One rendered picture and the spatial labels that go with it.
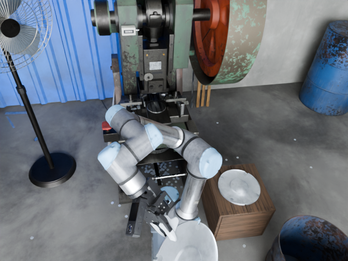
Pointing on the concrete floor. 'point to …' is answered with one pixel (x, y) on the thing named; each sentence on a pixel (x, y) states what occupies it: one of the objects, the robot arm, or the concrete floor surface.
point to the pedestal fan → (45, 173)
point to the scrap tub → (308, 241)
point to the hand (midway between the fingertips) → (171, 239)
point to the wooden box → (252, 214)
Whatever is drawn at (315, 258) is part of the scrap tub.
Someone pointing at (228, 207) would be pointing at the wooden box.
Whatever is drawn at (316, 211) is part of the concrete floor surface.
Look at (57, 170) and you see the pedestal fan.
